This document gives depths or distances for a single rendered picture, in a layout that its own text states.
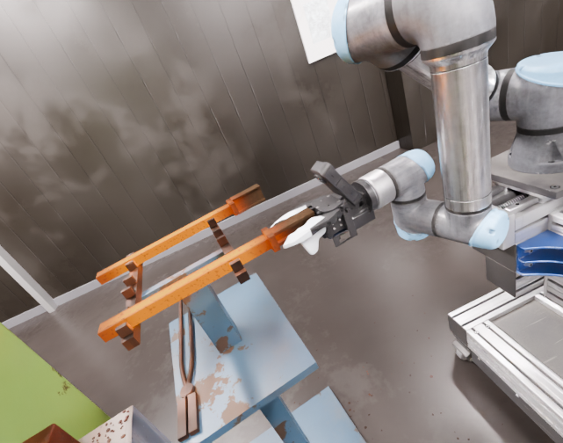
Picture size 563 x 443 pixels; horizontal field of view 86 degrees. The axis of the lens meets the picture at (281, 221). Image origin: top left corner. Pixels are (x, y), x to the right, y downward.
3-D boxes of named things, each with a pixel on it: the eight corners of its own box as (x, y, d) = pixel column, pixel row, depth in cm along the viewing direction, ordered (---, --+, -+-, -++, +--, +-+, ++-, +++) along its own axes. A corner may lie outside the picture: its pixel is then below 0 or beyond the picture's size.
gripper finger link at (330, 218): (318, 237, 53) (348, 211, 57) (315, 230, 53) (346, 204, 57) (300, 232, 57) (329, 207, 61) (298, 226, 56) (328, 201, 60)
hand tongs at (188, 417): (179, 278, 111) (177, 275, 110) (190, 272, 111) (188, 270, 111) (180, 443, 58) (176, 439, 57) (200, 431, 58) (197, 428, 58)
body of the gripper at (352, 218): (334, 250, 59) (383, 221, 61) (321, 213, 55) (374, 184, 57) (315, 236, 66) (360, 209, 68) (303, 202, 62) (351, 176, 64)
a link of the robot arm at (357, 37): (519, 127, 74) (382, 26, 43) (457, 129, 86) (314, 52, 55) (533, 76, 73) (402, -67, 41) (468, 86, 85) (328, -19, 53)
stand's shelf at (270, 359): (257, 276, 97) (256, 272, 97) (319, 367, 63) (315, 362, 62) (171, 327, 91) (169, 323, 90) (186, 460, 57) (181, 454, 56)
